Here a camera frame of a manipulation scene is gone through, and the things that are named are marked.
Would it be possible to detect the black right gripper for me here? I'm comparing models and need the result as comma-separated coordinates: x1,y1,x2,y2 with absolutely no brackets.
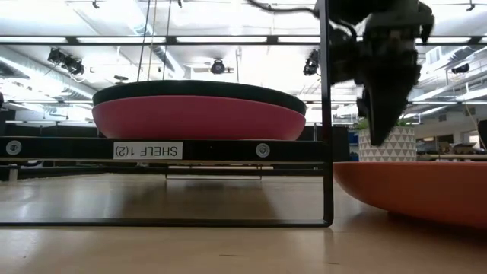
327,0,436,148

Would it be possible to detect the pink bowl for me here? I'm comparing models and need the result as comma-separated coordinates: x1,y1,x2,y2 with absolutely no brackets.
91,94,307,142

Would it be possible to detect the dark green plate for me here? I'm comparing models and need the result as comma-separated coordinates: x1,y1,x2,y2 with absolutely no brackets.
91,79,307,116

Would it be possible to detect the round silver shelf bolt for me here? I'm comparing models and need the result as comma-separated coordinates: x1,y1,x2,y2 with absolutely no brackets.
255,142,272,159
5,139,23,157

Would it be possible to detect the black metal shelf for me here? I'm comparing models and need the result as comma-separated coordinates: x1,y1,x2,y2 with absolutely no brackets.
0,0,351,229

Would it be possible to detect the white shelf label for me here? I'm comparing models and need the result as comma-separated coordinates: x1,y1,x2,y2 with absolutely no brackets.
113,142,184,161

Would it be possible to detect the white triangle pattern pot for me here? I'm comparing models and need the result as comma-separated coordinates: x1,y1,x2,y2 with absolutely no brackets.
358,126,418,164

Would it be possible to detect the long black partition panel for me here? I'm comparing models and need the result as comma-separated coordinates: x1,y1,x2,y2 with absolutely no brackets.
298,125,350,162

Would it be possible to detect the background desk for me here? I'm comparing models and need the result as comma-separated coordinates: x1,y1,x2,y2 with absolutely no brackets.
416,153,487,161

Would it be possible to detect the large orange plate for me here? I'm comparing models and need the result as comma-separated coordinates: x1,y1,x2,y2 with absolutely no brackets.
333,161,487,230

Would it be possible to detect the black ceiling camera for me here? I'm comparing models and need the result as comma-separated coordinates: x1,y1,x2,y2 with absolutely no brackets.
209,58,227,75
450,62,471,75
302,48,322,77
46,47,86,77

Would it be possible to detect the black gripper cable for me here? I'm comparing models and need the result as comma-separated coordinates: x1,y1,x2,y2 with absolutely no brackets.
246,0,321,19

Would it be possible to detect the black overhead frame bar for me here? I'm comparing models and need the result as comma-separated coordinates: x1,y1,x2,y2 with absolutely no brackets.
0,35,487,47

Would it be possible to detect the black hanging cable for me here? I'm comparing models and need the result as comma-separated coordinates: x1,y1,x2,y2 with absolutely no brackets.
162,0,173,81
136,0,152,83

